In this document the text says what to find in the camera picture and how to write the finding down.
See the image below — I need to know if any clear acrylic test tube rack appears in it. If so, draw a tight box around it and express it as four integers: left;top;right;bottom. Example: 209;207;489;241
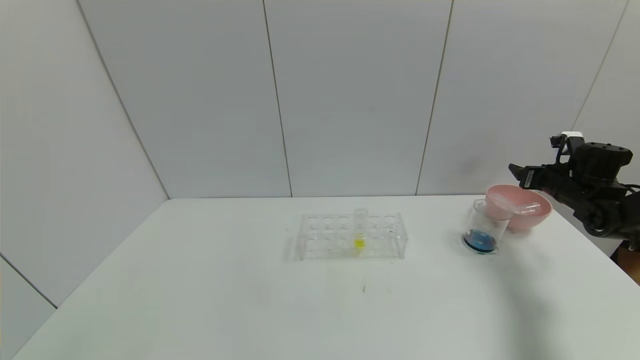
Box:
295;212;409;261

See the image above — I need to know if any yellow liquid test tube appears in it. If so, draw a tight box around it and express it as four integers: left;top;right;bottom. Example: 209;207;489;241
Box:
353;207;370;251

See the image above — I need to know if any clear glass beaker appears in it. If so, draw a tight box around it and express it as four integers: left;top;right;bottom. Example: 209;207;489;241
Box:
461;198;512;255

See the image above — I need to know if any pink plastic bowl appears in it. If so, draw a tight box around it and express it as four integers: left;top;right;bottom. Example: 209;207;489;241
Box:
484;184;553;231

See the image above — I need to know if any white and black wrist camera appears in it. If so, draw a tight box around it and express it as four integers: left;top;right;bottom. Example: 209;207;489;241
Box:
550;131;585;151

